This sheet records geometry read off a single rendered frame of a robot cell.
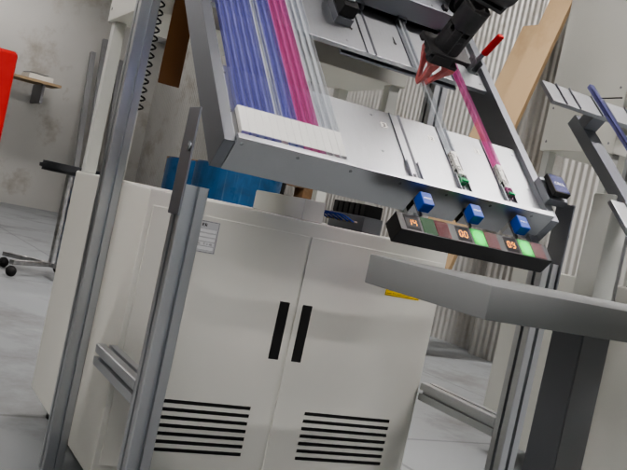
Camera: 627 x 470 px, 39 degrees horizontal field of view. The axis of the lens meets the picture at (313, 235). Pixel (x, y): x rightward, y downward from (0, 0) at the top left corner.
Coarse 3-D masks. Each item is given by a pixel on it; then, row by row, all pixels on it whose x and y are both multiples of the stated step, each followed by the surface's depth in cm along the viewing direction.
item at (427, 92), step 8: (400, 24) 189; (400, 32) 188; (408, 40) 186; (408, 48) 184; (416, 56) 183; (416, 64) 180; (416, 72) 180; (424, 80) 177; (424, 88) 176; (432, 96) 175; (432, 104) 173; (432, 112) 172; (440, 120) 170; (440, 128) 169; (440, 136) 168; (448, 136) 168; (448, 144) 166; (448, 152) 165; (464, 176) 161; (464, 184) 160
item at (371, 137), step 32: (352, 128) 156; (384, 128) 161; (416, 128) 166; (352, 160) 149; (384, 160) 154; (416, 160) 159; (448, 160) 164; (480, 160) 170; (512, 160) 176; (480, 192) 162
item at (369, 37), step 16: (304, 0) 177; (320, 0) 181; (320, 16) 176; (368, 16) 186; (384, 16) 190; (320, 32) 172; (336, 32) 175; (352, 32) 178; (368, 32) 181; (384, 32) 185; (416, 32) 193; (432, 32) 196; (352, 48) 174; (368, 48) 177; (384, 48) 181; (400, 48) 184; (416, 48) 187; (384, 64) 185; (400, 64) 180; (448, 80) 186; (464, 80) 189; (480, 80) 192
